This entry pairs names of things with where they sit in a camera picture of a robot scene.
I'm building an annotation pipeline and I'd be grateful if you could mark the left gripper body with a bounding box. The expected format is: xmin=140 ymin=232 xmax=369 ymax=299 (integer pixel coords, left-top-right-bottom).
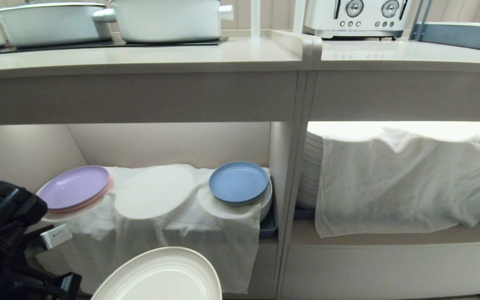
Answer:
xmin=12 ymin=272 xmax=83 ymax=300

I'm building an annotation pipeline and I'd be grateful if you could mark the large white oval plate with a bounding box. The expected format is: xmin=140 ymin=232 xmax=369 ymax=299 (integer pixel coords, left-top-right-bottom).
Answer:
xmin=91 ymin=246 xmax=223 ymax=300

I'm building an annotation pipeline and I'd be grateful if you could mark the pink plate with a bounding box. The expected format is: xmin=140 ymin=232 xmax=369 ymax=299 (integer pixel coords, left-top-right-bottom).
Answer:
xmin=44 ymin=177 xmax=114 ymax=214

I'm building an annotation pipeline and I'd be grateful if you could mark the purple plate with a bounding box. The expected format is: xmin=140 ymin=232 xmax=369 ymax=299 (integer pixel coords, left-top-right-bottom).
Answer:
xmin=39 ymin=165 xmax=110 ymax=210

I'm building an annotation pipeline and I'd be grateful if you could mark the white round plate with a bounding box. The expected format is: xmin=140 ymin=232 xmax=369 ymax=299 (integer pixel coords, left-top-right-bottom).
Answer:
xmin=114 ymin=165 xmax=195 ymax=220

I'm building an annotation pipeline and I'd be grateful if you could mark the blue plate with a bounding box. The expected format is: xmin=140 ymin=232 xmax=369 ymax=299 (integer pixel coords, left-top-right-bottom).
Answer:
xmin=208 ymin=161 xmax=269 ymax=206

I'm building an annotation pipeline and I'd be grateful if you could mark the beige counter shelf unit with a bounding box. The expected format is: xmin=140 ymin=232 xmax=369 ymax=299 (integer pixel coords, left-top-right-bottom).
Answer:
xmin=0 ymin=28 xmax=480 ymax=300

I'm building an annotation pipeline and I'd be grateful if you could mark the white gauze cloth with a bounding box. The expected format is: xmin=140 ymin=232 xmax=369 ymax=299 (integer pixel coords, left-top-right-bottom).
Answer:
xmin=315 ymin=127 xmax=480 ymax=239
xmin=35 ymin=164 xmax=272 ymax=295

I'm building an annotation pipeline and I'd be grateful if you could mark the blue-grey tray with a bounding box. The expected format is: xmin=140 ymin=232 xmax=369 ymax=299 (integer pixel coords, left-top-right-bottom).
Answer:
xmin=259 ymin=179 xmax=278 ymax=239

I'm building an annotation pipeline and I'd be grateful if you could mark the white bowl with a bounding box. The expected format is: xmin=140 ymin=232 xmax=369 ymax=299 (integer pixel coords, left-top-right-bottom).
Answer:
xmin=222 ymin=179 xmax=273 ymax=222

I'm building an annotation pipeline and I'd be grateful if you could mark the black cooktop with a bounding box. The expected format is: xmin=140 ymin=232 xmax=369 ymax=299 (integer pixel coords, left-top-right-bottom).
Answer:
xmin=0 ymin=36 xmax=229 ymax=57

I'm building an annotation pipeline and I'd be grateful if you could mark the white shallow pan with lid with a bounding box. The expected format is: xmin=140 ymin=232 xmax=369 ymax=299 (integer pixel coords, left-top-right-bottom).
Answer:
xmin=0 ymin=1 xmax=114 ymax=48

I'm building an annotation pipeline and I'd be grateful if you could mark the stack of white plates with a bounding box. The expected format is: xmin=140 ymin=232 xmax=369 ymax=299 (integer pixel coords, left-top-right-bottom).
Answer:
xmin=296 ymin=131 xmax=325 ymax=210

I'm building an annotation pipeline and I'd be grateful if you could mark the white toaster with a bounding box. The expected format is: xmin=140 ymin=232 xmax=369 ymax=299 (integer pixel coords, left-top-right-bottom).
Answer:
xmin=302 ymin=0 xmax=412 ymax=40

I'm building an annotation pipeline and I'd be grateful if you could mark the grey dish rack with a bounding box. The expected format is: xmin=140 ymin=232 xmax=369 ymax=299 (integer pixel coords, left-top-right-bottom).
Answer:
xmin=408 ymin=0 xmax=480 ymax=54

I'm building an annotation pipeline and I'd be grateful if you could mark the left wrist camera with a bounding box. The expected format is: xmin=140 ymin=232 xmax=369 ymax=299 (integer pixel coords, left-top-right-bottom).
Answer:
xmin=27 ymin=225 xmax=73 ymax=253

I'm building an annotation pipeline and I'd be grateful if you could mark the white pot with handles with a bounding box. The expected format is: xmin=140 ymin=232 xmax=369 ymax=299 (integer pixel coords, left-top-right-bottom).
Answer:
xmin=92 ymin=0 xmax=235 ymax=44

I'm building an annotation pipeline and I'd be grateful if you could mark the white post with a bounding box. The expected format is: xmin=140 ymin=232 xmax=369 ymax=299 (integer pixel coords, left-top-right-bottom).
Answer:
xmin=293 ymin=0 xmax=307 ymax=34
xmin=250 ymin=0 xmax=262 ymax=41

